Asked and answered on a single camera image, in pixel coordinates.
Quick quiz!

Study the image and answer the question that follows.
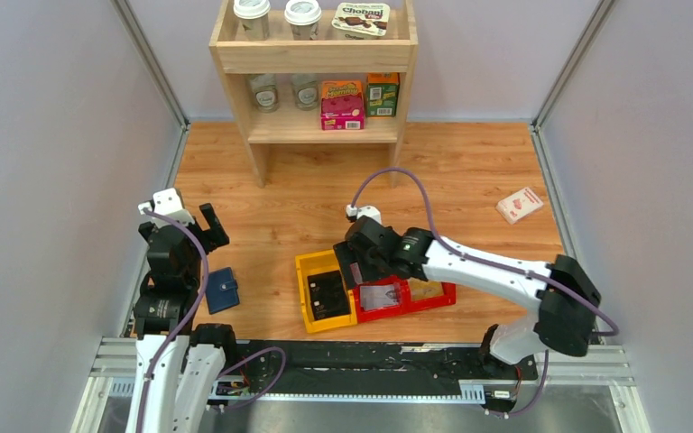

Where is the yellow plastic bin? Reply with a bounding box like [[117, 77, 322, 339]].
[[295, 250, 357, 334]]

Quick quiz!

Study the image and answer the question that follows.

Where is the blue leather card holder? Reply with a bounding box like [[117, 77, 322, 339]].
[[205, 267, 240, 315]]

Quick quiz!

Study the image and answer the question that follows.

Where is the red double plastic bin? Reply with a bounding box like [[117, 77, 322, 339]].
[[352, 276, 457, 323]]

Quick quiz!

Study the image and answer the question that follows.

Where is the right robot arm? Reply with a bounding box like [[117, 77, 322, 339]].
[[333, 216, 602, 378]]

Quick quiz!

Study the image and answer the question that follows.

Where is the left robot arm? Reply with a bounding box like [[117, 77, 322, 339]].
[[126, 199, 240, 432]]

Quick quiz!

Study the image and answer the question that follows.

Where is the lower silver credit card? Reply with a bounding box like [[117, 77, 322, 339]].
[[359, 284, 401, 311]]

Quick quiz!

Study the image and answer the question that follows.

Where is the black credit card stack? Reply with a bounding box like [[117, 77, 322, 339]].
[[307, 271, 351, 321]]

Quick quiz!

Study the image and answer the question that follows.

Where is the orange pink Scrub Mommy box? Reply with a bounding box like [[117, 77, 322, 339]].
[[320, 80, 365, 131]]

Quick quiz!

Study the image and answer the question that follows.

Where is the pink white small box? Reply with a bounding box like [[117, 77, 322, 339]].
[[495, 187, 544, 225]]

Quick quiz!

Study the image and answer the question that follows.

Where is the left glass jar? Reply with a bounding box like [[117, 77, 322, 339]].
[[247, 73, 279, 113]]

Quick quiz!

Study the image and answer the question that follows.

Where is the glass jar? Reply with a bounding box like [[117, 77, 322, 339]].
[[247, 73, 279, 113], [291, 73, 319, 111]]

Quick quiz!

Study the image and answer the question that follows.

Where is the green orange carton box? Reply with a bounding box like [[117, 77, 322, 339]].
[[365, 72, 400, 117]]

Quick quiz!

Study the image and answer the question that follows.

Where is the right glass jar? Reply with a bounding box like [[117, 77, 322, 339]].
[[291, 73, 319, 111]]

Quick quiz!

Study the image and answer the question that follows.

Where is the wooden two-tier shelf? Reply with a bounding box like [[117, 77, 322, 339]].
[[208, 1, 419, 187]]

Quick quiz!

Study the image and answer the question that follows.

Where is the left white-lidded paper cup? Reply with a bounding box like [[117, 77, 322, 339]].
[[233, 0, 271, 41]]

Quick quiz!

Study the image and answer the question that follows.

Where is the white-lidded paper cup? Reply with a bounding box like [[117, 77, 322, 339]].
[[233, 0, 271, 41], [283, 0, 322, 41]]

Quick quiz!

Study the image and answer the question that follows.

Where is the Chobani yogurt cup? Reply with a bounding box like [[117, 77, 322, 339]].
[[331, 2, 391, 40]]

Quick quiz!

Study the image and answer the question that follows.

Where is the right white-lidded paper cup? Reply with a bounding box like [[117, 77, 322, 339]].
[[283, 0, 322, 41]]

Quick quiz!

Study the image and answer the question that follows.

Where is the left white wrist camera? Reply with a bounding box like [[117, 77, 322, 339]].
[[137, 188, 195, 227]]

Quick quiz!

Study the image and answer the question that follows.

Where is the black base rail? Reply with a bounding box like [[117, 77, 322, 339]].
[[233, 340, 540, 397]]

